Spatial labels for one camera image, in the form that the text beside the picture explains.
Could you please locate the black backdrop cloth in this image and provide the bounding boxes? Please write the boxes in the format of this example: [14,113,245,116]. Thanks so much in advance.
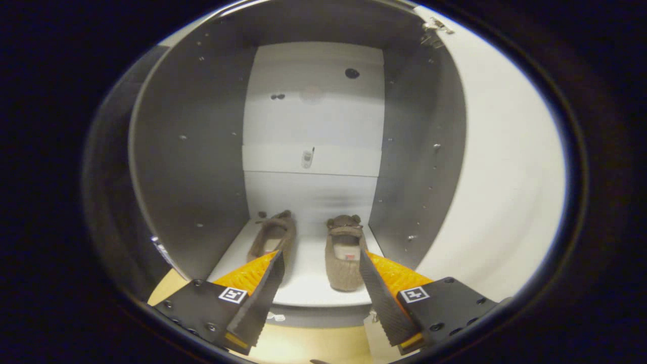
[83,45,173,300]

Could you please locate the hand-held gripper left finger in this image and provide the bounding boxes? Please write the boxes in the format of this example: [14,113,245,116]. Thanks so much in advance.
[152,250,286,355]

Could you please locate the brown fuzzy shoe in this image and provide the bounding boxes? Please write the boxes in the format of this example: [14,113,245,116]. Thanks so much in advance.
[325,214,370,293]
[246,210,298,285]

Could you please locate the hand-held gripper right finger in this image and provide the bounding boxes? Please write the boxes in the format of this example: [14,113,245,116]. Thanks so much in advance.
[358,248,507,355]

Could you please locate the grey shoe cabinet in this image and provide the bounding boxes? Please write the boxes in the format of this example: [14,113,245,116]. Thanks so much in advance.
[128,0,469,329]

